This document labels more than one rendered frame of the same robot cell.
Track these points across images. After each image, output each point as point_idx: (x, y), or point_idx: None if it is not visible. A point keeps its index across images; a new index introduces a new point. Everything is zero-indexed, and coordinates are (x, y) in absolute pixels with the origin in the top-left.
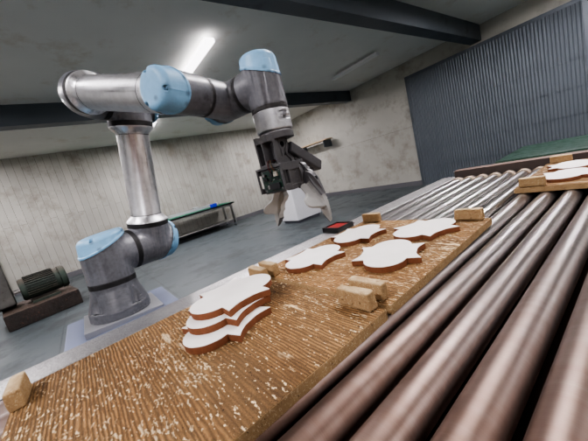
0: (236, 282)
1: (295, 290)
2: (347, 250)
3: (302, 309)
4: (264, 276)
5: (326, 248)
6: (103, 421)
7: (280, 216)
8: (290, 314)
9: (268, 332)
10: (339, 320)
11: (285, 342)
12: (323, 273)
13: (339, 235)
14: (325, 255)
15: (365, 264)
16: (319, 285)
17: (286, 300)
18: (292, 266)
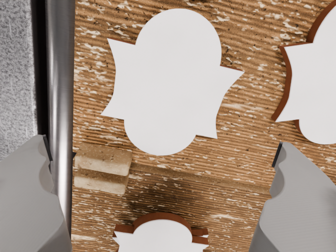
0: (136, 240)
1: (204, 190)
2: (232, 27)
3: (239, 218)
4: (171, 225)
5: (178, 42)
6: None
7: (46, 160)
8: (229, 226)
9: (223, 245)
10: None
11: (248, 249)
12: (223, 145)
13: None
14: (203, 98)
15: (305, 136)
16: (236, 177)
17: (208, 209)
18: (156, 148)
